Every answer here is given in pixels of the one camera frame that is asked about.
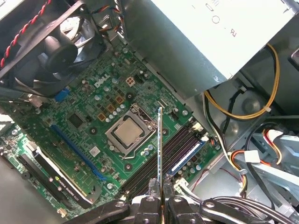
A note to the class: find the silver CPU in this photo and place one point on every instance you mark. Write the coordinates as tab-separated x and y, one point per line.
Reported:
128	131

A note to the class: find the black PC case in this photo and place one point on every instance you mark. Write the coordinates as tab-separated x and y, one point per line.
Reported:
252	102

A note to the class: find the CPU socket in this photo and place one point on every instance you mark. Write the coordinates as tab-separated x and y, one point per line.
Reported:
136	110

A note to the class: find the blue expansion slot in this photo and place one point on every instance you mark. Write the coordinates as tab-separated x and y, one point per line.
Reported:
76	150

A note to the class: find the metal socket cover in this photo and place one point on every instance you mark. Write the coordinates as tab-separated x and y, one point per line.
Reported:
118	143

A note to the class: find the locking lever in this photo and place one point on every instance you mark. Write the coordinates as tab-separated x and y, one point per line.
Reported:
128	157

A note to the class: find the black graphics card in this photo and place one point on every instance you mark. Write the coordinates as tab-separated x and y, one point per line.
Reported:
58	177

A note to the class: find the RAM stick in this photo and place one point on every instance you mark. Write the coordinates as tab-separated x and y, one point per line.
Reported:
160	140

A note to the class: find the RAM slot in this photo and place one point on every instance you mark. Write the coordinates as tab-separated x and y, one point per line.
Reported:
177	140
177	148
177	155

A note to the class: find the grey power supply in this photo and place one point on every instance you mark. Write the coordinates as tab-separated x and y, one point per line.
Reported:
175	46

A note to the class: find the green motherboard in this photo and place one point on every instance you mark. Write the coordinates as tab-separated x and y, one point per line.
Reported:
149	93

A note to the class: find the black case fan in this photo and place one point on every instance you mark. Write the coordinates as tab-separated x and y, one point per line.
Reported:
58	53

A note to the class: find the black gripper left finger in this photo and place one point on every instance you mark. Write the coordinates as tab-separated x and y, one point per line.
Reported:
149	210

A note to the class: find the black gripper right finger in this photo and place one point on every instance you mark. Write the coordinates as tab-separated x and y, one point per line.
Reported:
175	210

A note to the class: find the blue board connector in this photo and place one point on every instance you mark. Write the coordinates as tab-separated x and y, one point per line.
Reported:
62	95

